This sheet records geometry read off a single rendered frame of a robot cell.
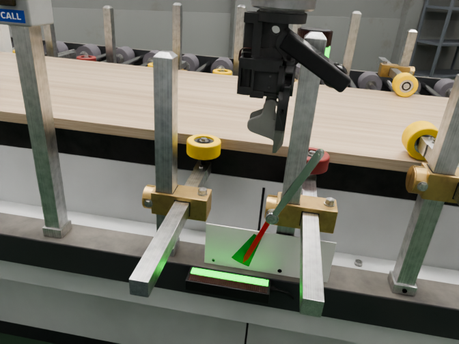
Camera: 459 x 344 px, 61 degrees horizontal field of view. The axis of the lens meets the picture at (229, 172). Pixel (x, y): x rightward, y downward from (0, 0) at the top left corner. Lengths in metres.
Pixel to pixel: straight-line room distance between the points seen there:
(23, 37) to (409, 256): 0.82
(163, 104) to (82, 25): 3.69
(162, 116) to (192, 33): 3.97
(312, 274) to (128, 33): 4.03
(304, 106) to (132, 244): 0.49
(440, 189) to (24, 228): 0.87
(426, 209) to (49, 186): 0.75
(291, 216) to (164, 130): 0.29
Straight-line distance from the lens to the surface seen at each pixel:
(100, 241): 0.93
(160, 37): 4.56
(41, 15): 0.80
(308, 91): 0.67
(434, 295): 0.92
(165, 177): 0.77
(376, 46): 6.33
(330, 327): 0.98
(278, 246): 0.80
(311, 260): 0.64
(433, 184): 0.76
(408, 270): 0.86
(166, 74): 0.70
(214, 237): 0.81
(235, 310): 0.96
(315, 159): 0.64
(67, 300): 1.45
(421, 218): 0.80
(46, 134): 0.85
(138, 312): 1.36
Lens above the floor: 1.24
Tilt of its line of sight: 26 degrees down
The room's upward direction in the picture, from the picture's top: 4 degrees clockwise
